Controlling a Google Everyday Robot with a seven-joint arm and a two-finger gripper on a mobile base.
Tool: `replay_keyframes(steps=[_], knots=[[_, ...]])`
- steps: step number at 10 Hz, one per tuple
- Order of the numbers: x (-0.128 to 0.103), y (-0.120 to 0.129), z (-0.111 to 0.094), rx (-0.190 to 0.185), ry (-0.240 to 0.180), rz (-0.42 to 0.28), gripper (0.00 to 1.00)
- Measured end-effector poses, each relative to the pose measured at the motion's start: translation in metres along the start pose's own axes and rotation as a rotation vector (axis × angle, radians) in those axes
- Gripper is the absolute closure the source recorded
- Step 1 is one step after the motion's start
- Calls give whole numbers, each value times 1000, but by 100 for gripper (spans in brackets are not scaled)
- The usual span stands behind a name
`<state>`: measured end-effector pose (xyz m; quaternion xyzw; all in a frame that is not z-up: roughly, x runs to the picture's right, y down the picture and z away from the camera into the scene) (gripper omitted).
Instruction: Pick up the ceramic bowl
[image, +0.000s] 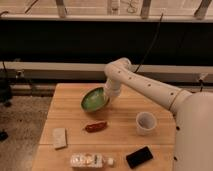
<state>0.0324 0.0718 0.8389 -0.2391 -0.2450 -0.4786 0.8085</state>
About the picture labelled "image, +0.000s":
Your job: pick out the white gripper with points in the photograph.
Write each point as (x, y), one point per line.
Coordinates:
(111, 92)

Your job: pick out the green ceramic bowl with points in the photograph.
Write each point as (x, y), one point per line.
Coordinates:
(94, 100)

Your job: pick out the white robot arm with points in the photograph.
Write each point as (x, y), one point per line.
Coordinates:
(193, 112)

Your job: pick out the wooden table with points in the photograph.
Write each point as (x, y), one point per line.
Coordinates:
(117, 140)

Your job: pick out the white paper cup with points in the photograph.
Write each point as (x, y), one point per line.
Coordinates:
(146, 122)

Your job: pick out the white sponge block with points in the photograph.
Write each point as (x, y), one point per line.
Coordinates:
(59, 138)

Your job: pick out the black smartphone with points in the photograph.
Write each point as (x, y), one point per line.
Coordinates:
(139, 157)

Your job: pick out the clear plastic water bottle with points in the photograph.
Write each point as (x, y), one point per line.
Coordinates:
(90, 160)

